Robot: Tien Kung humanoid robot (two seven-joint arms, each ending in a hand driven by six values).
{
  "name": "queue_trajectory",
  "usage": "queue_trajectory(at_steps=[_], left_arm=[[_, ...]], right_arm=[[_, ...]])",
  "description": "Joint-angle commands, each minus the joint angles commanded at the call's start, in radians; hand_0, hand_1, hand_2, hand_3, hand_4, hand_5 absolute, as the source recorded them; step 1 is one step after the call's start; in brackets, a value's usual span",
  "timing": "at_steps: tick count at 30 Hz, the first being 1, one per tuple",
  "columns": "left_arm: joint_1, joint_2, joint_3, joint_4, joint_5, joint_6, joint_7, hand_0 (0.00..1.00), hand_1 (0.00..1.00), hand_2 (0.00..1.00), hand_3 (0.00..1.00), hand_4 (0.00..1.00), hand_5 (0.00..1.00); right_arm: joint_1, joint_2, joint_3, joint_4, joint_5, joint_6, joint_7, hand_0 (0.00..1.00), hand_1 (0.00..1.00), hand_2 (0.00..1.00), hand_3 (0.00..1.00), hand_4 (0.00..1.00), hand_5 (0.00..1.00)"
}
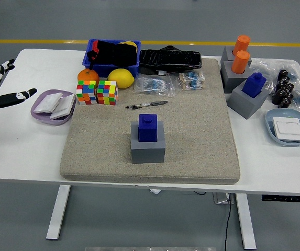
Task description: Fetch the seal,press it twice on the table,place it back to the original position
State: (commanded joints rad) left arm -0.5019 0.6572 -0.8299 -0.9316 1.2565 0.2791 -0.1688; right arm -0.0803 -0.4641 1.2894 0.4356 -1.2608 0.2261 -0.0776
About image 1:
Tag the black cylindrical capacitor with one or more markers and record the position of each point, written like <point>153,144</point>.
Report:
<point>287,88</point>
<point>283,74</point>
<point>283,81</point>
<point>278,96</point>
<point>285,102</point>

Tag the purple plate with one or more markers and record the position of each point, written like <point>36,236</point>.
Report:
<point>38,117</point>

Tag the blue-grey plate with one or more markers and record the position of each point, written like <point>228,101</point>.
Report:
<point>270,125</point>

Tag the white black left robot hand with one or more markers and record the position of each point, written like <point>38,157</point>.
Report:
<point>8,99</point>

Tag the multicolour puzzle cube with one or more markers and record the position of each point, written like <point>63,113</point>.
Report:
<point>87,92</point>
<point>108,92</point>

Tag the orange fruit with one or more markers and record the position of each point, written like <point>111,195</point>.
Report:
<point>88,75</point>

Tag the blue square seal stamp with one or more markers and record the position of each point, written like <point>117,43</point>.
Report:
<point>147,129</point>
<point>254,85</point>

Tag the red fabric piece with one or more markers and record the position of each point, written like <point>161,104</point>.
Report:
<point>95,47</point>

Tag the silver box under table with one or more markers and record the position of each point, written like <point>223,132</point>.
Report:
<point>221,198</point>

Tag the grey square-hole seal holder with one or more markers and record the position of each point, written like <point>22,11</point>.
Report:
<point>147,153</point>
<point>241,104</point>

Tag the black slim pen tool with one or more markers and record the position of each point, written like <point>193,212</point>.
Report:
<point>147,104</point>

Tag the white table leg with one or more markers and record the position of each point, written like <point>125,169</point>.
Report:
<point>58,211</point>
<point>245,222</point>

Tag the orange cylinder seal stamp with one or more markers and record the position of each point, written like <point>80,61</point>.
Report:
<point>242,43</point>
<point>240,62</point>

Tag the clear bag of resistors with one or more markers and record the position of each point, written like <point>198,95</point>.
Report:
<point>191,81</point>
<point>153,85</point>

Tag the grey-brown fabric mat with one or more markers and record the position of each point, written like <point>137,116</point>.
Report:
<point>191,136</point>

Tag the small white table bracket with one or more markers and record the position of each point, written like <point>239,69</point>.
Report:
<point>155,191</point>

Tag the yellow curved item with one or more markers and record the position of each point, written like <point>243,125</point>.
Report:
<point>130,43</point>

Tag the black cloth bundle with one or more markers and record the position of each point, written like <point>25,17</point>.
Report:
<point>115,53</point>

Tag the blue plastic bin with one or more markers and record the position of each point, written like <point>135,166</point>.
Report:
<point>113,71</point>

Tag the grey round-hole seal holder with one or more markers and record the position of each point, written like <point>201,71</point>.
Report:
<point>231,81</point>
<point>227,55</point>

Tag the black table control panel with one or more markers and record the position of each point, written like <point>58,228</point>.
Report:
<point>283,198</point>

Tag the yellow lemon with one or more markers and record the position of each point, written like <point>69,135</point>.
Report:
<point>121,78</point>

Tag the clear plastic bags pile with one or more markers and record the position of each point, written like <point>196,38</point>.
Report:
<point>267,68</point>

